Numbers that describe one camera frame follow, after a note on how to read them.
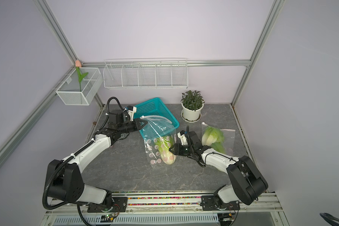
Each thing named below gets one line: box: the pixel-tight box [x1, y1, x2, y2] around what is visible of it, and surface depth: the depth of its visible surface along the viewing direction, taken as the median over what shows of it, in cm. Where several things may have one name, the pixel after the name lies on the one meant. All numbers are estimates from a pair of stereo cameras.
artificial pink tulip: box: [75, 59, 89, 92], surface depth 91 cm
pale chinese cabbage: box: [154, 135, 177, 165], surface depth 86 cm
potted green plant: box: [180, 89, 206, 123], surface depth 103 cm
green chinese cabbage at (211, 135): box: [201, 125, 225, 146], surface depth 95 cm
